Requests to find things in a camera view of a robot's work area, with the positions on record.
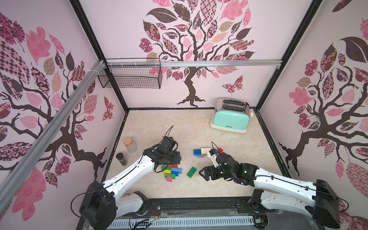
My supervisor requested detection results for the light green lego brick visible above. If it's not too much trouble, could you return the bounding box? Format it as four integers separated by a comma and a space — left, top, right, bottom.
164, 173, 176, 179

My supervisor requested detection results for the light blue brick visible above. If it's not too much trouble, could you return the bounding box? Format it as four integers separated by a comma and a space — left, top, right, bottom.
171, 168, 182, 174

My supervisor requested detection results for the blue 2x3 lego brick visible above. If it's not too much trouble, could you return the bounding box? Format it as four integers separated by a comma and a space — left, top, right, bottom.
193, 149, 202, 156

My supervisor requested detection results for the white lego plate brick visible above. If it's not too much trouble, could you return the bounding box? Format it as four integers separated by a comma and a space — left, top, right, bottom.
200, 148, 211, 155

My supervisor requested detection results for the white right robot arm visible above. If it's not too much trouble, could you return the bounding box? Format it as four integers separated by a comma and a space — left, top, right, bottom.
199, 149, 340, 229

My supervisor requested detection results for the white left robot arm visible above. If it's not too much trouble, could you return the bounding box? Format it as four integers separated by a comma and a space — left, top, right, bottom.
79, 148, 182, 230

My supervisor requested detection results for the cork stoppered glass bottle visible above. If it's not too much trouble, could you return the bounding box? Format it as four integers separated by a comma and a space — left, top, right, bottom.
123, 138, 138, 153

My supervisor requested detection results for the small dark labelled bottle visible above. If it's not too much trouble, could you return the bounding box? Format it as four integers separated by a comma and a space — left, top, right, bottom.
116, 152, 127, 166

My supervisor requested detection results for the mint green toaster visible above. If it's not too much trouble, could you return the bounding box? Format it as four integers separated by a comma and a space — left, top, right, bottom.
210, 98, 253, 133

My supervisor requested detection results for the white vented base strip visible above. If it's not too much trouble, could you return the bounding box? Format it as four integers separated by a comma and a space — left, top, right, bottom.
108, 216, 255, 230

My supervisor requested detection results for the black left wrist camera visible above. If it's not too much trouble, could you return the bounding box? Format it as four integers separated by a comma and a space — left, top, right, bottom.
159, 136, 178, 152

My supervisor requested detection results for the black enclosure frame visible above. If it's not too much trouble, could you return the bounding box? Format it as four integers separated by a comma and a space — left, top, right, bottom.
68, 0, 325, 230

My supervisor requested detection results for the black wire basket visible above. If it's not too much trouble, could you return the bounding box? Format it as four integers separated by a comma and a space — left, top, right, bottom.
98, 57, 163, 89

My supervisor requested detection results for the aluminium rail back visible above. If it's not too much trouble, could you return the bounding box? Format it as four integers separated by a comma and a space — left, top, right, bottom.
107, 59, 282, 68

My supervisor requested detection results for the aluminium rail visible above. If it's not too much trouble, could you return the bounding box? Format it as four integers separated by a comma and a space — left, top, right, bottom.
1, 60, 105, 212
107, 59, 282, 68

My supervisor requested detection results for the aluminium rail left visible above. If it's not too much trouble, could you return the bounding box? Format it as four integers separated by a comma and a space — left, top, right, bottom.
1, 60, 105, 212

